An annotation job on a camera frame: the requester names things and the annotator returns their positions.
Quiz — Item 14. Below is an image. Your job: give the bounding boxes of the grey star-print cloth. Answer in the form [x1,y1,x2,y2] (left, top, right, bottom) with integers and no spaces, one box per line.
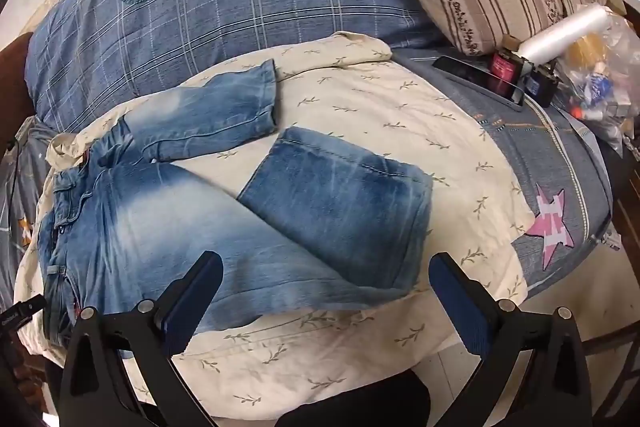
[0,114,56,278]

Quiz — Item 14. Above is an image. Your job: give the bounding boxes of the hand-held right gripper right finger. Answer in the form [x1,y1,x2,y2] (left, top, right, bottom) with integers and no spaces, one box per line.
[428,252,608,427]

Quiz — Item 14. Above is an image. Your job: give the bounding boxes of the cream leaf-print sheet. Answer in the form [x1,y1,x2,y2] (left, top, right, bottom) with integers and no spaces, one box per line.
[15,32,536,423]

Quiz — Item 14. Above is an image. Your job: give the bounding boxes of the brown wooden headboard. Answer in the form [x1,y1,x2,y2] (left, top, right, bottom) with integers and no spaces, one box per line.
[0,32,36,148]

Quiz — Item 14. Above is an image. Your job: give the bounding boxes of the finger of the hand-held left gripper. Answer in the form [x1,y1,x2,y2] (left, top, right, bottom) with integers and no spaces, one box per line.
[0,294,48,333]

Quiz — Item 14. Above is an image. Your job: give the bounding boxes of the blue bedsheet with pink star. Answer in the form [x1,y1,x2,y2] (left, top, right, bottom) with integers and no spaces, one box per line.
[395,47,616,300]

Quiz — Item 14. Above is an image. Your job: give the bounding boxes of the dark cloth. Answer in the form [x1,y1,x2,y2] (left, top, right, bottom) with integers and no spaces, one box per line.
[295,369,432,427]

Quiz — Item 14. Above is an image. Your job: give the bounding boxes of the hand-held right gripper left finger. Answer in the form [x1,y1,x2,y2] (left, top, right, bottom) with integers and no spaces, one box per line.
[59,251,224,427]

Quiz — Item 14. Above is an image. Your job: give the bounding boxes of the blue denim pants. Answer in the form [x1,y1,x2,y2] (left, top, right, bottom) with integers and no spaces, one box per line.
[39,59,433,350]

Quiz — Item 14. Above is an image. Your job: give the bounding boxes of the clear plastic bag roll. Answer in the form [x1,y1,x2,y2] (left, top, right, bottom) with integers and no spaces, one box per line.
[517,3,613,62]

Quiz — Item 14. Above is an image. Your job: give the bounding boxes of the black smartphone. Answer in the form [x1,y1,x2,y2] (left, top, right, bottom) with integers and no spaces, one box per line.
[431,55,528,112]

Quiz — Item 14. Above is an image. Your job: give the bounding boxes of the red box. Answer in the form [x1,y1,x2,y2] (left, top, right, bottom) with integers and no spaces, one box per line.
[487,49,523,100]

